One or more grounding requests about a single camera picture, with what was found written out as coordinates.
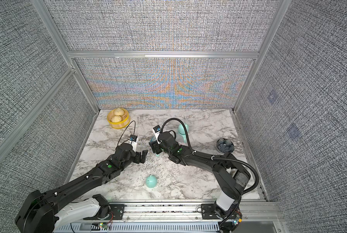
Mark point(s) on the patterned small bowl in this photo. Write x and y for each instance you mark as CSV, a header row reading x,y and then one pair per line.
x,y
225,145

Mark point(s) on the upper steamed bun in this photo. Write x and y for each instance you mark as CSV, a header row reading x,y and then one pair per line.
x,y
118,112

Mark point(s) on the steamed bun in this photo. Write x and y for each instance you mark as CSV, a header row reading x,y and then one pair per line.
x,y
116,119
118,112

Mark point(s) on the lower steamed bun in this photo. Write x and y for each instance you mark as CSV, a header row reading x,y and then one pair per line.
x,y
116,119

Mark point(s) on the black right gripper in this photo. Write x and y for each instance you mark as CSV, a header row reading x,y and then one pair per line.
x,y
155,147

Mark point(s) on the mint cap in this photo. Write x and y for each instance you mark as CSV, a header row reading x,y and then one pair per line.
x,y
151,181
183,129

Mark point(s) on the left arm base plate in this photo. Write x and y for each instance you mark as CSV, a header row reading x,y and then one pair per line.
x,y
103,211

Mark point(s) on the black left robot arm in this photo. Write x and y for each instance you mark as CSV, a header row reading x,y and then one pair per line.
x,y
40,212

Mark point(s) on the aluminium front rail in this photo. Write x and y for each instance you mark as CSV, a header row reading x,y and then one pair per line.
x,y
180,217

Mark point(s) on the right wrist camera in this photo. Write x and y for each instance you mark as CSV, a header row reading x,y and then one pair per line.
x,y
156,131

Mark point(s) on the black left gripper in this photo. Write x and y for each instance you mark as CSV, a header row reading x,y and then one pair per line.
x,y
138,159

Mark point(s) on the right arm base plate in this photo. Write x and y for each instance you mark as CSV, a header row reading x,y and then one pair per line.
x,y
214,212

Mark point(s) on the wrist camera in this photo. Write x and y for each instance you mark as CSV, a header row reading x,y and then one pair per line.
x,y
133,141
156,131

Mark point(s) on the teal nipple collar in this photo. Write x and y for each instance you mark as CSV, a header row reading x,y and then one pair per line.
x,y
153,140

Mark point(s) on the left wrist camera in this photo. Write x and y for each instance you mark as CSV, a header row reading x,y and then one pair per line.
x,y
133,141

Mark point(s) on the clear bottle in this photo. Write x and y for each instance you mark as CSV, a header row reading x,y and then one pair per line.
x,y
183,139

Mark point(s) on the yellow bamboo steamer basket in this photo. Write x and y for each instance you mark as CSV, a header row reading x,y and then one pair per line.
x,y
126,120

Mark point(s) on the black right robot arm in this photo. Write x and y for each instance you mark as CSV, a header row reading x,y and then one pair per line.
x,y
232,175

